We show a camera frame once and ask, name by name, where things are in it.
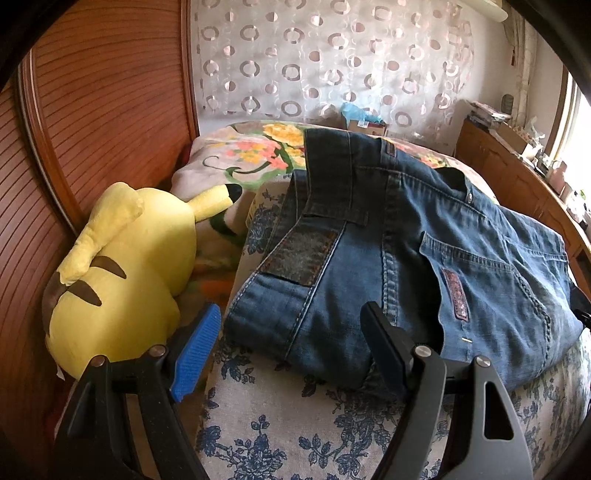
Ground wooden slatted wardrobe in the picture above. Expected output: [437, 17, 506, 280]
[0, 0, 200, 480]

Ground blue floral bed sheet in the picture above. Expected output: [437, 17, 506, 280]
[194, 182, 591, 480]

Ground small cardboard box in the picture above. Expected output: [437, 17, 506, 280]
[342, 115, 389, 137]

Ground window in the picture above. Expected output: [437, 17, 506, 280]
[549, 69, 588, 162]

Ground sheer curtain with circles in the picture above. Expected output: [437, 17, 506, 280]
[185, 0, 509, 139]

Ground yellow plush toy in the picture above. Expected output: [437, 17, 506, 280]
[42, 181, 243, 381]

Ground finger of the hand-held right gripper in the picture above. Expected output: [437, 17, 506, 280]
[570, 277, 591, 333]

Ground wooden cabinet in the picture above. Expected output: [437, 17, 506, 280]
[455, 117, 591, 278]

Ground pile of papers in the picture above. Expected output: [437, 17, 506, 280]
[465, 99, 513, 131]

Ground open cardboard box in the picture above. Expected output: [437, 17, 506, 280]
[495, 121, 536, 154]

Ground blue denim pants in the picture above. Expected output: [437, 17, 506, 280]
[224, 128, 585, 393]

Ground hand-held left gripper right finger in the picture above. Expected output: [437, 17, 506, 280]
[360, 301, 536, 480]

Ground floral pink yellow pillow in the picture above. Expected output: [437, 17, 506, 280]
[171, 121, 497, 305]

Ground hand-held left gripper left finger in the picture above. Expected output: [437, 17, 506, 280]
[53, 302, 222, 480]

